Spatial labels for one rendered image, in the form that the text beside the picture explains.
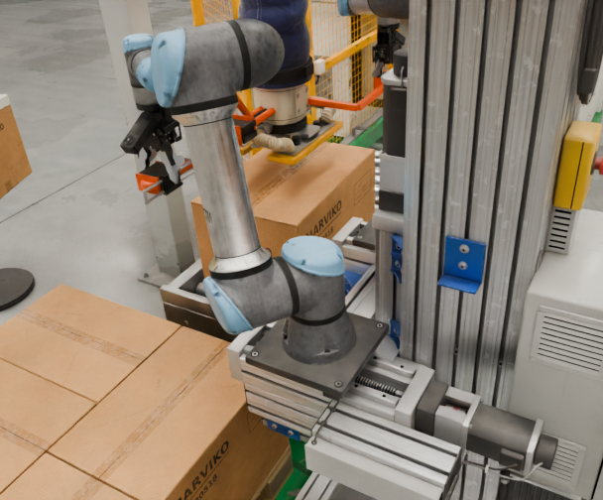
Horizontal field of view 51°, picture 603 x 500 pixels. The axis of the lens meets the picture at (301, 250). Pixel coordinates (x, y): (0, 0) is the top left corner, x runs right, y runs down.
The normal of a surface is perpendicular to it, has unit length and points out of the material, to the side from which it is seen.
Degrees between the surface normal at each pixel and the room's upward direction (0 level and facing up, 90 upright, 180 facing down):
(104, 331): 0
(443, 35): 90
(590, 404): 90
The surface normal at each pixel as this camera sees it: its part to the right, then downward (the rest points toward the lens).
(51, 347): -0.07, -0.84
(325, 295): 0.43, 0.47
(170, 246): -0.49, 0.50
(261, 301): 0.40, 0.19
